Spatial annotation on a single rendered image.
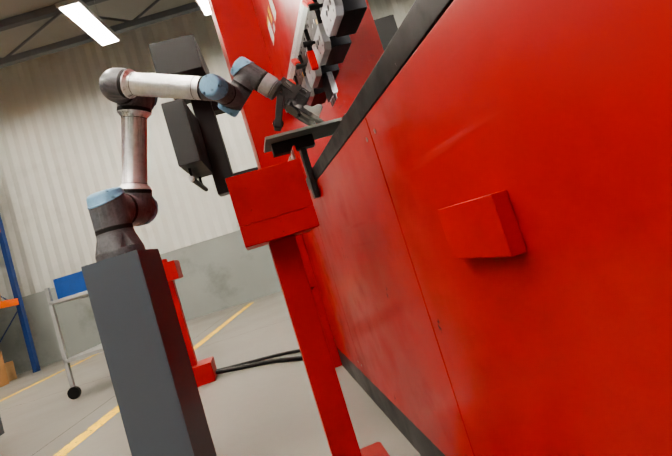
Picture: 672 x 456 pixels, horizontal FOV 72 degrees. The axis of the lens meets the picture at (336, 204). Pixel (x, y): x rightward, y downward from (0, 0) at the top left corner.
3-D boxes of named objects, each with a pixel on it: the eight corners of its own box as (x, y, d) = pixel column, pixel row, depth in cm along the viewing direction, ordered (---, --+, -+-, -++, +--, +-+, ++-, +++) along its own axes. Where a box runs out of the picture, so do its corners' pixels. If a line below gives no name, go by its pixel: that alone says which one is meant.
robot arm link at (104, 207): (85, 234, 148) (74, 194, 149) (113, 232, 162) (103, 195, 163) (117, 223, 146) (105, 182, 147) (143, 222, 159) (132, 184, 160)
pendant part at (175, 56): (207, 201, 300) (171, 78, 306) (244, 190, 303) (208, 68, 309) (190, 190, 250) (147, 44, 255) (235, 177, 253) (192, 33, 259)
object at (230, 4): (316, 362, 258) (201, -18, 274) (452, 312, 275) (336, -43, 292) (322, 372, 234) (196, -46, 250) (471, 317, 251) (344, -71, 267)
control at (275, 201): (247, 250, 114) (226, 181, 116) (309, 231, 117) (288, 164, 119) (245, 248, 95) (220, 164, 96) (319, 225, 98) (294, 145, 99)
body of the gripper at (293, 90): (312, 93, 157) (282, 73, 156) (299, 113, 156) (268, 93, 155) (310, 101, 165) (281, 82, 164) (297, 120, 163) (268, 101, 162)
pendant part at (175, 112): (195, 179, 293) (179, 126, 295) (214, 174, 294) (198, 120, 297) (178, 166, 248) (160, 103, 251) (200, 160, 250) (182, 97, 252)
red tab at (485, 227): (452, 259, 63) (436, 210, 64) (465, 254, 64) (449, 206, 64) (512, 257, 49) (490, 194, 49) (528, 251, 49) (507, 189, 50)
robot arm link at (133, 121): (105, 227, 161) (104, 70, 161) (132, 225, 175) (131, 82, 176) (136, 227, 158) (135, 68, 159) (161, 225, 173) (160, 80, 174)
